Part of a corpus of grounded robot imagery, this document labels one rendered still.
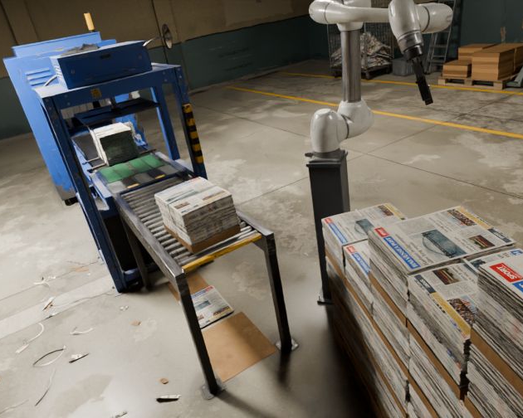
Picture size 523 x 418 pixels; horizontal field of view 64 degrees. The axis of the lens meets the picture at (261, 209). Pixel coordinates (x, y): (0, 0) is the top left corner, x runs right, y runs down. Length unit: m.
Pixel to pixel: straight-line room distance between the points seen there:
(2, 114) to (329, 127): 8.89
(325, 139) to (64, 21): 8.74
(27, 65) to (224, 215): 3.65
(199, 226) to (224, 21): 9.86
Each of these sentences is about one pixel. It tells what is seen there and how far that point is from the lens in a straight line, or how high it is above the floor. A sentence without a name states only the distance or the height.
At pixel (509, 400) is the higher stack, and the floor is 1.02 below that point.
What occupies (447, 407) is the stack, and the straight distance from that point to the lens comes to 1.45.
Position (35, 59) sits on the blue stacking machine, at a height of 1.70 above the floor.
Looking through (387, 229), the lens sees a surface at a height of 1.07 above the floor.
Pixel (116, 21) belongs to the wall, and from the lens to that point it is 10.75.
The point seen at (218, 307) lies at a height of 0.01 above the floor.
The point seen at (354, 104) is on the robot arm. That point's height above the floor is 1.28.
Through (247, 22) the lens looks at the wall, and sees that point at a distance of 11.96.
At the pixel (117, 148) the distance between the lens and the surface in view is 3.89.
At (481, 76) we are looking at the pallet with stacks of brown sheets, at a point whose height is 0.18.
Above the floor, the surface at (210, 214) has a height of 0.97.
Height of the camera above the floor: 1.87
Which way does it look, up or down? 26 degrees down
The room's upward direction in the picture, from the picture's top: 10 degrees counter-clockwise
